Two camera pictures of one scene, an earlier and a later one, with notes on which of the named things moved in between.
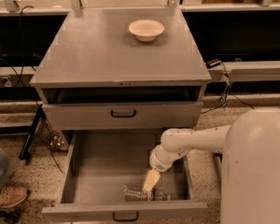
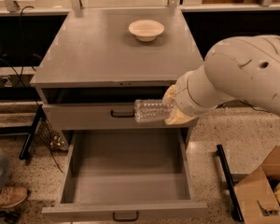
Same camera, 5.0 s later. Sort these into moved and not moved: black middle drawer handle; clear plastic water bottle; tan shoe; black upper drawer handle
Moved: clear plastic water bottle
Not moved: black middle drawer handle; tan shoe; black upper drawer handle
